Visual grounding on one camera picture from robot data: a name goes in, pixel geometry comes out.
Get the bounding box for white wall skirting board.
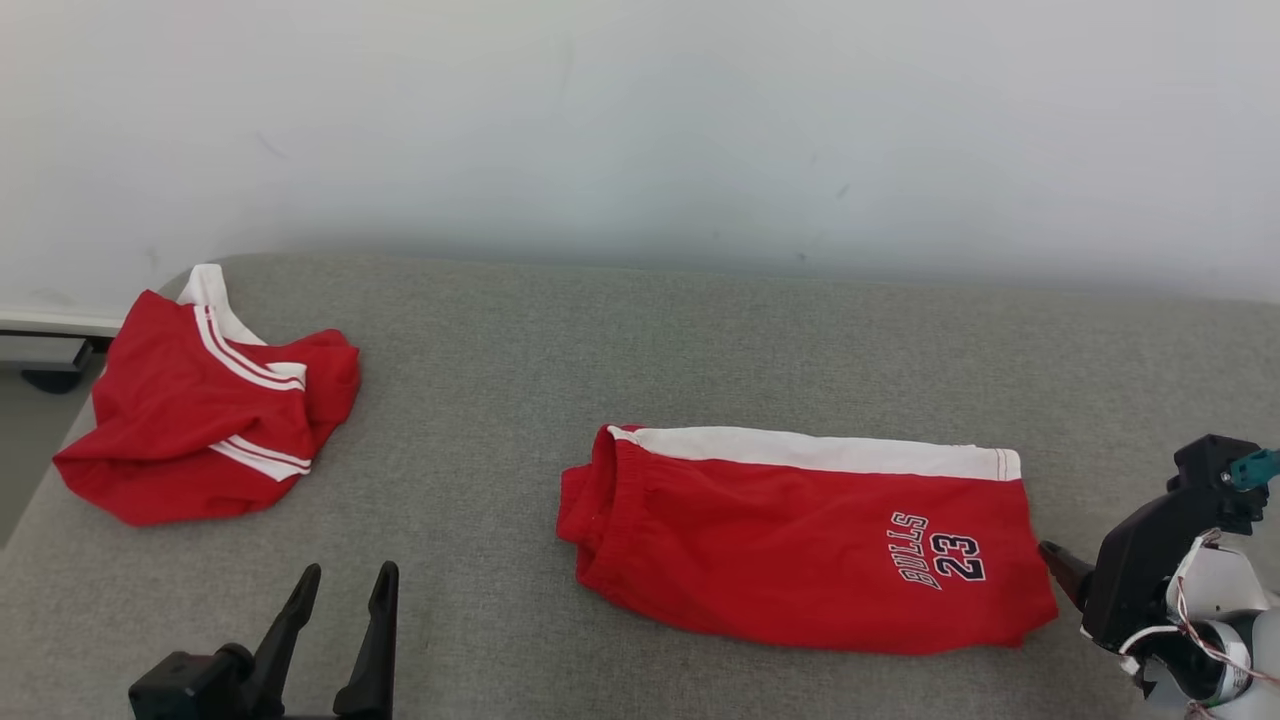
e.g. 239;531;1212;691
0;308;127;371

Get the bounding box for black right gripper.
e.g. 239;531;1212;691
1038;488;1219;653

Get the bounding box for red Bulls 23 shorts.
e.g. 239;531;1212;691
556;423;1060;657

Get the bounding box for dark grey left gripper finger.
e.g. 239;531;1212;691
333;561;400;720
245;563;323;720

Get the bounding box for red white-sleeved Bulls jersey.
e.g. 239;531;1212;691
52;263;362;528

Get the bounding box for teal camera cable connector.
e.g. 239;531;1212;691
1228;448;1280;491

